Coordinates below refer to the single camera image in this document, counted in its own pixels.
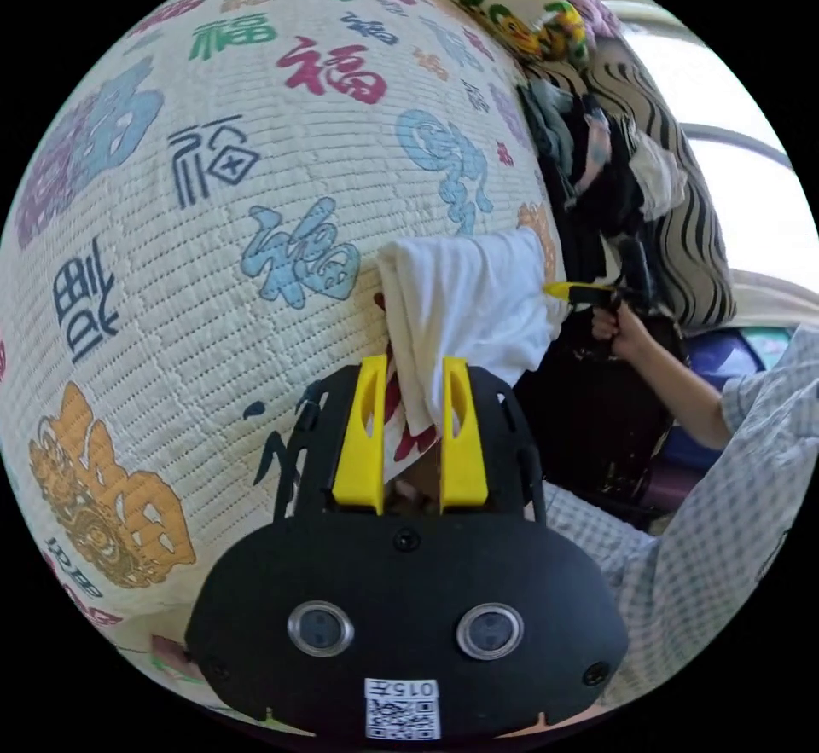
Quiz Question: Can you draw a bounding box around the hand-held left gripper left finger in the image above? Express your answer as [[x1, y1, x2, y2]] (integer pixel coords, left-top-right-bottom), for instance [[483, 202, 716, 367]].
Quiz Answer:
[[331, 355, 389, 515]]

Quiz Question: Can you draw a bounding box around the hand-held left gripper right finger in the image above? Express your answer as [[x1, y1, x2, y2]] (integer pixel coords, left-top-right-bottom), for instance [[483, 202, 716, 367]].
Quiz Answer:
[[439, 356, 491, 515]]

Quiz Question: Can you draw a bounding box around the white short sleeve with cartoon print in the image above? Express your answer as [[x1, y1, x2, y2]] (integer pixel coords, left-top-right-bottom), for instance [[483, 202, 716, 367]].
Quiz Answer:
[[374, 228, 572, 480]]

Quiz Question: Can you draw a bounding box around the person's right forearm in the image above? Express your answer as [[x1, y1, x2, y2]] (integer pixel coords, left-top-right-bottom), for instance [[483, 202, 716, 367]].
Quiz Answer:
[[624, 332, 735, 451]]

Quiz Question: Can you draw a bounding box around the person's right hand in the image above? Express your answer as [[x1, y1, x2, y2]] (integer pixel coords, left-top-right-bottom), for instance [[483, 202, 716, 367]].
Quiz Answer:
[[590, 302, 655, 362]]

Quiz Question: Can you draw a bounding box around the zebra striped pillow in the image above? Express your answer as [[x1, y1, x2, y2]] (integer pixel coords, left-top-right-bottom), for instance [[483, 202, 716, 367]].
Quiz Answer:
[[543, 52, 738, 330]]

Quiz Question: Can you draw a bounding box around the pile of clothes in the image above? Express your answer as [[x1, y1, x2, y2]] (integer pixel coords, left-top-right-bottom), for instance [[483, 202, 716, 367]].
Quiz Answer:
[[516, 79, 689, 293]]

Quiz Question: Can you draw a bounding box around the window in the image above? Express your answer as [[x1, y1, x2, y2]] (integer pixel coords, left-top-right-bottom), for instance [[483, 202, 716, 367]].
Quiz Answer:
[[601, 0, 819, 293]]

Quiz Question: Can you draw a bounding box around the person's body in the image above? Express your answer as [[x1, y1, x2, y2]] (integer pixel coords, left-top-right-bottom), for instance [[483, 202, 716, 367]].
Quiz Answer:
[[542, 324, 819, 710]]

